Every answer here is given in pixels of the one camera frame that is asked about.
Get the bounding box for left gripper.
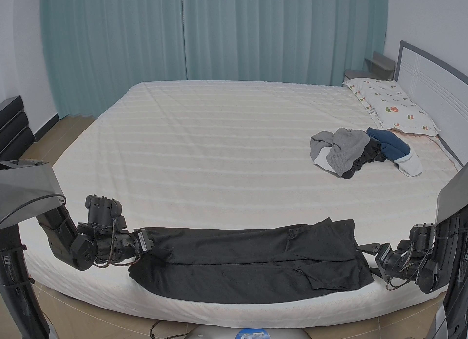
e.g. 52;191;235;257
116;229;155;259

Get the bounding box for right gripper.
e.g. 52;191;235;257
356;243;403;280

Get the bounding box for black trousers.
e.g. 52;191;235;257
128;218;376;305

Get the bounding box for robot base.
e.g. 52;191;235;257
188;325;304;339

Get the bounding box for bed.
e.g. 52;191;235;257
16;40;468;329

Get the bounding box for pile of clothes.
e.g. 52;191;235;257
310;127;424;180

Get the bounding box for white printed pillow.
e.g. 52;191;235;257
342;78;441;137

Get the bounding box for grey bedside table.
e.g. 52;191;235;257
344;51;396;83

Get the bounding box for blue-green curtain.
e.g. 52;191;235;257
182;0;389;86
40;0;188;119

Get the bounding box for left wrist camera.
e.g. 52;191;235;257
78;194;127;238

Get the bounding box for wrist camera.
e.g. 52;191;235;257
78;194;127;238
409;223;438;258

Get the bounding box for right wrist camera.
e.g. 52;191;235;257
409;223;438;258

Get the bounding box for black cable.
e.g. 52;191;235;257
149;319;173;339

